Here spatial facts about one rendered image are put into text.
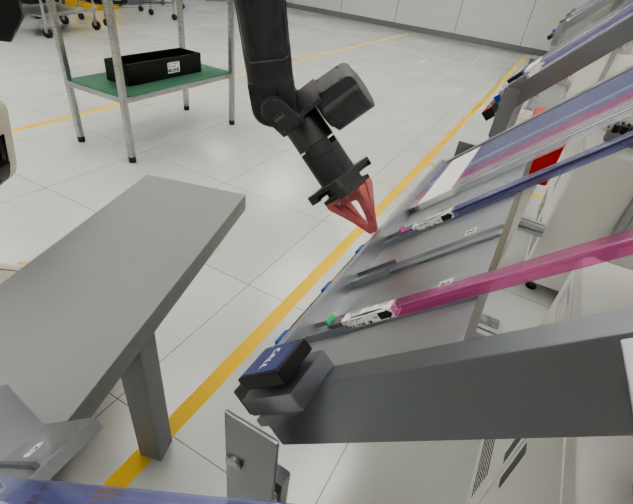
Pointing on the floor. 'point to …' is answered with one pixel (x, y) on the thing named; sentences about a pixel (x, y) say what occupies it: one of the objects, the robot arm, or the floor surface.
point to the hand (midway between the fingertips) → (371, 227)
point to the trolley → (59, 14)
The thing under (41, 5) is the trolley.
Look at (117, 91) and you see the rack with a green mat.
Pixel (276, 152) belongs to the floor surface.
